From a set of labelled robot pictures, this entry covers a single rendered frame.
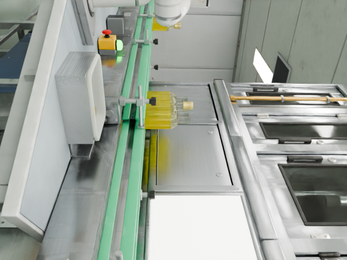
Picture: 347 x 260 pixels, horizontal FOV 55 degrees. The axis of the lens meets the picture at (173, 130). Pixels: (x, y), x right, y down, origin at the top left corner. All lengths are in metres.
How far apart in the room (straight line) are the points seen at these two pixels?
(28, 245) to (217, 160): 0.73
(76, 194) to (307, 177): 0.90
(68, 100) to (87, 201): 0.28
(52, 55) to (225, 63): 6.89
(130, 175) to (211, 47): 6.61
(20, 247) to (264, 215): 0.76
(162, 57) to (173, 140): 6.14
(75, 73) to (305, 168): 0.99
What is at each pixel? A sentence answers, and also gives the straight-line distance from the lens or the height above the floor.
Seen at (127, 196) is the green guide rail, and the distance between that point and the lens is 0.94.
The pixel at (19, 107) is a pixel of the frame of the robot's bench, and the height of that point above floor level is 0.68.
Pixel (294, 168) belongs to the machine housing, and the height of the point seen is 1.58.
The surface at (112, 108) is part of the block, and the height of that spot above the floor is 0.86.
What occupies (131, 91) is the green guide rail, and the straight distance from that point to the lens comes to 1.24.
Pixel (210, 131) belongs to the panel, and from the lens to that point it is 1.49.
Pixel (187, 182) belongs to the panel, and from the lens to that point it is 1.22.
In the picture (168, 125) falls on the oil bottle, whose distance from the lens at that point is 1.29.
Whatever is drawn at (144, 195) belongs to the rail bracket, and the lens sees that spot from 1.06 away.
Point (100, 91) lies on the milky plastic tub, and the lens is 1.09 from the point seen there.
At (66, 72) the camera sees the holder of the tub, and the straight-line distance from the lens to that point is 0.93.
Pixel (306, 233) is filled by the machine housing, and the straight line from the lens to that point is 1.21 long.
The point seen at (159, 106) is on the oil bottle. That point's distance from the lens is 1.35.
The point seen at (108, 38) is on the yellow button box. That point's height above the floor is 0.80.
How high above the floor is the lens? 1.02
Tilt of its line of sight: 2 degrees up
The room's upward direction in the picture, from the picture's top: 91 degrees clockwise
